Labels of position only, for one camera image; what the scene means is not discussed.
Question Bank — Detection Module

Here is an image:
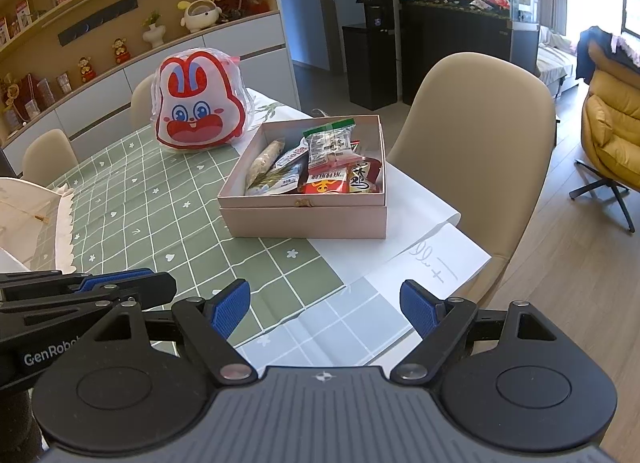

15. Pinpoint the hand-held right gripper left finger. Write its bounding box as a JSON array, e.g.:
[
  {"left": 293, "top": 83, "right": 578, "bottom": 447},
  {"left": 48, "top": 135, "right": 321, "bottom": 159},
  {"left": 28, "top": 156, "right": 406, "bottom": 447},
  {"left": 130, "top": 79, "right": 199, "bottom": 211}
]
[{"left": 94, "top": 279, "right": 258, "bottom": 385}]

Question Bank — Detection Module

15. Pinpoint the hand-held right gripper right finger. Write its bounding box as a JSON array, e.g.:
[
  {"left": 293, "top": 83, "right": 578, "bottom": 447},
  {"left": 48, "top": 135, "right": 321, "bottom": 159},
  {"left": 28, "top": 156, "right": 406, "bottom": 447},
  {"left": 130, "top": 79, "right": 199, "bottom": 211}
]
[{"left": 391, "top": 279, "right": 558, "bottom": 384}]

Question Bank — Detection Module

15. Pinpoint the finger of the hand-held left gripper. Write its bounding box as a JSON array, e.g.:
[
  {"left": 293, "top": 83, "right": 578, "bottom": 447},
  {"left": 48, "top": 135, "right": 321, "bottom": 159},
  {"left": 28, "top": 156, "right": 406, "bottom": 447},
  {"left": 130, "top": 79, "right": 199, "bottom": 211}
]
[
  {"left": 0, "top": 272, "right": 177, "bottom": 327},
  {"left": 0, "top": 268, "right": 153, "bottom": 299}
]

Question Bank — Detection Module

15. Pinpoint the pink cardboard box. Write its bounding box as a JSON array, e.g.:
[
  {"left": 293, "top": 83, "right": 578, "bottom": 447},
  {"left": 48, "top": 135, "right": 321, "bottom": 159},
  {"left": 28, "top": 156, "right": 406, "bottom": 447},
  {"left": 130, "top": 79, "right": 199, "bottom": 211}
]
[{"left": 217, "top": 114, "right": 389, "bottom": 240}]

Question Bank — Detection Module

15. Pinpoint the blue snack packet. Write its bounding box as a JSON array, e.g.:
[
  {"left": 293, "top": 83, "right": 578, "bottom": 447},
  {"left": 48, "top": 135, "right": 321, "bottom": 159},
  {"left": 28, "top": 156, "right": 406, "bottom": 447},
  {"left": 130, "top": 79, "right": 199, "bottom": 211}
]
[{"left": 246, "top": 165, "right": 303, "bottom": 196}]

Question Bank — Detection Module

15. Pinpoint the red packet with white label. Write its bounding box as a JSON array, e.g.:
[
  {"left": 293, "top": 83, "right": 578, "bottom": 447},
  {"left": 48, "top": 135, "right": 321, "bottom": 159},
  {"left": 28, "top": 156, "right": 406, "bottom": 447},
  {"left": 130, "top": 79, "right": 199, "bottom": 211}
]
[{"left": 299, "top": 165, "right": 351, "bottom": 194}]

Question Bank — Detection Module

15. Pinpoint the clear egg roll packet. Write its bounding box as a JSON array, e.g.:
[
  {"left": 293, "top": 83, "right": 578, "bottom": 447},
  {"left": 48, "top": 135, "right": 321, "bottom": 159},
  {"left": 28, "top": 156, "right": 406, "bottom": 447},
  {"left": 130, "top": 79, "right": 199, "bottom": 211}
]
[{"left": 245, "top": 138, "right": 287, "bottom": 194}]

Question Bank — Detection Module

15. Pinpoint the grey white snack packet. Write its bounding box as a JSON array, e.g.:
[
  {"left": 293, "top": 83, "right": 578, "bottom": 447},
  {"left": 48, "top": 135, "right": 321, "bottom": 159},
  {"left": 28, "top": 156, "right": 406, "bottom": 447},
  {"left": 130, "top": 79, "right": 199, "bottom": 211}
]
[{"left": 274, "top": 140, "right": 312, "bottom": 178}]

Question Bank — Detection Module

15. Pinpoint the green white clear packet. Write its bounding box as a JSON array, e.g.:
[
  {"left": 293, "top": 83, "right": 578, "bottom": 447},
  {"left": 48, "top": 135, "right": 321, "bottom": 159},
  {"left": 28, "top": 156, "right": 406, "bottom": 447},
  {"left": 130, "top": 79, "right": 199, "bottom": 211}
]
[{"left": 302, "top": 119, "right": 357, "bottom": 178}]

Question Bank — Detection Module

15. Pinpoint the green checkered tablecloth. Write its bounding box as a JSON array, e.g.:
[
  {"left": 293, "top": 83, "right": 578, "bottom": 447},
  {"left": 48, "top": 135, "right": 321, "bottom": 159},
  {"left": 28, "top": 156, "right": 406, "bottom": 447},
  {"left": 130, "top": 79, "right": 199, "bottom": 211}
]
[{"left": 45, "top": 88, "right": 441, "bottom": 369}]

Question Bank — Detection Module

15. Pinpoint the white paper sheet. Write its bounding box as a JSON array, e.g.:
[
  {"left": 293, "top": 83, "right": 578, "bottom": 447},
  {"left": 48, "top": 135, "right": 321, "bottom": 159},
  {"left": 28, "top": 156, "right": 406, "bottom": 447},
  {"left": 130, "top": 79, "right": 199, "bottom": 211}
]
[{"left": 306, "top": 162, "right": 493, "bottom": 294}]

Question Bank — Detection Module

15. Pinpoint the white scalloped-edge paper bag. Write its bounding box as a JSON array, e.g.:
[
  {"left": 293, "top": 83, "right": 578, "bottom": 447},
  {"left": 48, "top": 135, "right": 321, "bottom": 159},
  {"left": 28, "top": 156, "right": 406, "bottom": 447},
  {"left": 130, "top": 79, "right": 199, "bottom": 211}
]
[{"left": 0, "top": 177, "right": 77, "bottom": 276}]

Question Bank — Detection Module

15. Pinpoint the white red rabbit-shaped bag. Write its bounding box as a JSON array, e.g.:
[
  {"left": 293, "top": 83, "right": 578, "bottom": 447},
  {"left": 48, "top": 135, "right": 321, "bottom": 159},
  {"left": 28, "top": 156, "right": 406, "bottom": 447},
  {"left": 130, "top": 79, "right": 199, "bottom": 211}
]
[{"left": 150, "top": 47, "right": 250, "bottom": 151}]

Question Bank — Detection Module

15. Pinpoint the white vase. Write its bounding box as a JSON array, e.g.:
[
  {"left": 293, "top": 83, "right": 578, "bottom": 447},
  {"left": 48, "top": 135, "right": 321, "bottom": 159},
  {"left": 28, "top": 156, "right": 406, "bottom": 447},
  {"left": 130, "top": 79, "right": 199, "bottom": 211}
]
[{"left": 141, "top": 10, "right": 166, "bottom": 48}]

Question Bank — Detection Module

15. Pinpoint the black floor dispenser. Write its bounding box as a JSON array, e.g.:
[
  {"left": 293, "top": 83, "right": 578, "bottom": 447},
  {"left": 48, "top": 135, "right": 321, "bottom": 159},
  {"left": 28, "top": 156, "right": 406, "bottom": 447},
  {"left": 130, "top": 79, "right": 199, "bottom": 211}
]
[{"left": 342, "top": 0, "right": 401, "bottom": 111}]

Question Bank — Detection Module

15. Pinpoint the black soundbar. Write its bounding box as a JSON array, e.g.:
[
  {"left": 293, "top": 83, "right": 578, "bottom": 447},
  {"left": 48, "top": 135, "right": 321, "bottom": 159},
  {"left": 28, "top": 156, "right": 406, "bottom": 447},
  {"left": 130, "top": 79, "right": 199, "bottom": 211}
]
[{"left": 57, "top": 0, "right": 138, "bottom": 46}]

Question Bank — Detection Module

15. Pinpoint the black tank cabinet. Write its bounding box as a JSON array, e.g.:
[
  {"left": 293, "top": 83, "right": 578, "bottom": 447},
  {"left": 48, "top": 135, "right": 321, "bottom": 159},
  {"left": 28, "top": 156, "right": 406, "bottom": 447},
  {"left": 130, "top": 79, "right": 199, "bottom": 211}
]
[{"left": 402, "top": 0, "right": 541, "bottom": 106}]

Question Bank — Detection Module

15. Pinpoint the yellow lounge chair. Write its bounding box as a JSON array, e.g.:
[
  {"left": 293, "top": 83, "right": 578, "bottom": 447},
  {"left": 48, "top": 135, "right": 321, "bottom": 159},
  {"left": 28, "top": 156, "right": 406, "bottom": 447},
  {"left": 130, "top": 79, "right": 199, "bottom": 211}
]
[{"left": 570, "top": 40, "right": 640, "bottom": 234}]

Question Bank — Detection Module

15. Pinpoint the white plush pot figure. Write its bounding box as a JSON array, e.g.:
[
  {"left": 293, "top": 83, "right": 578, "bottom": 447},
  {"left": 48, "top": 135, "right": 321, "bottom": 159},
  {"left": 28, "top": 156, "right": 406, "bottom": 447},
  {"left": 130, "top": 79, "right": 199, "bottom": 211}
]
[{"left": 177, "top": 0, "right": 223, "bottom": 34}]

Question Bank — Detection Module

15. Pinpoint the light patterned sofa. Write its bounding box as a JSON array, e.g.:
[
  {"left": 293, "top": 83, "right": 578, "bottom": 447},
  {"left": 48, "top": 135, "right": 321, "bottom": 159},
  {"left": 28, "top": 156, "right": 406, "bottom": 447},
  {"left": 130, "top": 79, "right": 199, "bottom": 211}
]
[{"left": 536, "top": 25, "right": 581, "bottom": 98}]

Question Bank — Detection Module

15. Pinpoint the dark jacket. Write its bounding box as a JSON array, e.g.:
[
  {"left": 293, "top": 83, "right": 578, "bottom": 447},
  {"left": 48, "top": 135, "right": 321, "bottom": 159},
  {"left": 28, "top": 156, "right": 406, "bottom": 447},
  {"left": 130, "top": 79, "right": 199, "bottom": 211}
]
[{"left": 575, "top": 25, "right": 640, "bottom": 84}]

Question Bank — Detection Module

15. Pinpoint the glass balcony window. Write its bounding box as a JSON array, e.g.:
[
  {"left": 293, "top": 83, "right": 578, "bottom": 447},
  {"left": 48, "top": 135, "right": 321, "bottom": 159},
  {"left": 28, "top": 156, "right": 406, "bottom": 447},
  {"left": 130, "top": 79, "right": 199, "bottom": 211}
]
[{"left": 617, "top": 0, "right": 640, "bottom": 38}]

